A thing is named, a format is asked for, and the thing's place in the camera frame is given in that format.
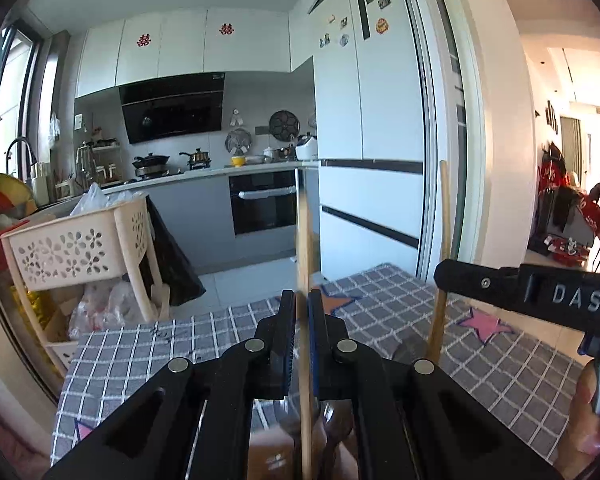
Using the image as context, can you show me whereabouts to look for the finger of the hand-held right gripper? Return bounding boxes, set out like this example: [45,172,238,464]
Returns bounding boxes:
[433,258,523,308]

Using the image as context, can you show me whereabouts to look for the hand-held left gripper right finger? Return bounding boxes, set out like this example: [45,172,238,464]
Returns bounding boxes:
[307,289,566,480]

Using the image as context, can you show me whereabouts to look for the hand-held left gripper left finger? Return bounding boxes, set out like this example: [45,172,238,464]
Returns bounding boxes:
[42,289,298,480]

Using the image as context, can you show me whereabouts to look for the wooden chopstick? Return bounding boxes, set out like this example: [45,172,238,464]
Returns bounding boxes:
[296,180,315,480]
[426,160,453,363]

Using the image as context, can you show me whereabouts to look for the black-handled metal spoon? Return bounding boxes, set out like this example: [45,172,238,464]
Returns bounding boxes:
[320,400,356,461]

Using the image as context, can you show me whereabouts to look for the white plastic utensil holder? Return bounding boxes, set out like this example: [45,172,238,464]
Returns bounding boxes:
[247,395,361,480]

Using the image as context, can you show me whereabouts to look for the person's right hand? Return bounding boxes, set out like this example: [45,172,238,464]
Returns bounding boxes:
[555,360,600,477]

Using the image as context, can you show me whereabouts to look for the grey checked star tablecloth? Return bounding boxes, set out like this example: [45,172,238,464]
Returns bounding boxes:
[50,262,588,466]

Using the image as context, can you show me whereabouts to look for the black built-in oven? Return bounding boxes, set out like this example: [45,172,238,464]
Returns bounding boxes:
[228,169,301,236]

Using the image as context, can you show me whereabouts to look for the black plastic bag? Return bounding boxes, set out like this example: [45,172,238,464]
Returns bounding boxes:
[145,195,207,308]

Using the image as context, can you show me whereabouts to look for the white rice cooker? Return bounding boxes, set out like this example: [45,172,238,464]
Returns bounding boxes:
[294,132,317,161]

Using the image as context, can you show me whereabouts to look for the clear plastic bags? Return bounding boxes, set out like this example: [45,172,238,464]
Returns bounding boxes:
[67,280,148,341]

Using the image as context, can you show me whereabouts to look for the metal cooking pot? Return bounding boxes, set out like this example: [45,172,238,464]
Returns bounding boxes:
[179,148,213,166]

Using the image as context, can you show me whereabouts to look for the round grey hanging rack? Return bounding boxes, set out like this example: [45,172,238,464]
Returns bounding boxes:
[225,128,252,155]

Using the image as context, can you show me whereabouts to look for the white refrigerator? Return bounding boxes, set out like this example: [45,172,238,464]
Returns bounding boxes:
[312,0,431,281]

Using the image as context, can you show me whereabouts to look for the round black hanging rack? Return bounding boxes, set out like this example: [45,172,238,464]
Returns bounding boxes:
[269,110,300,141]

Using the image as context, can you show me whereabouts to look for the black wok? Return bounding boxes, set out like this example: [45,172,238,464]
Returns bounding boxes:
[131,152,172,170]

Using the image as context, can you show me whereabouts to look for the cream plastic basket cart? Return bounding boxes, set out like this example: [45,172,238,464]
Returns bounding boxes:
[0,195,173,378]

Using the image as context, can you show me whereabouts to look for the white plastic bag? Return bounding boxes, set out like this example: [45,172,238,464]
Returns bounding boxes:
[70,182,131,216]

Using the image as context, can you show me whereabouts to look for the black range hood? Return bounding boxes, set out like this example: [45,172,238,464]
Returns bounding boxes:
[118,72,227,145]

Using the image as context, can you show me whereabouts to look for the white spice rack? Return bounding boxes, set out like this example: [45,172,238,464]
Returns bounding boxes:
[77,137,123,183]

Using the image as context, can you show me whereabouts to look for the golden foil bag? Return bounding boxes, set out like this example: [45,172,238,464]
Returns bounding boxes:
[12,285,56,331]

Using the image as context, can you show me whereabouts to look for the yellow plastic basin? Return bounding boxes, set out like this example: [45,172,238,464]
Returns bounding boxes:
[0,172,38,221]

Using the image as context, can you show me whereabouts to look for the kitchen faucet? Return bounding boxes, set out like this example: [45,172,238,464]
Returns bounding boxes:
[5,137,38,181]

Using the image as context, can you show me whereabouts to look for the white wall cabinets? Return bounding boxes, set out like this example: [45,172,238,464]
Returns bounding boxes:
[75,7,316,98]

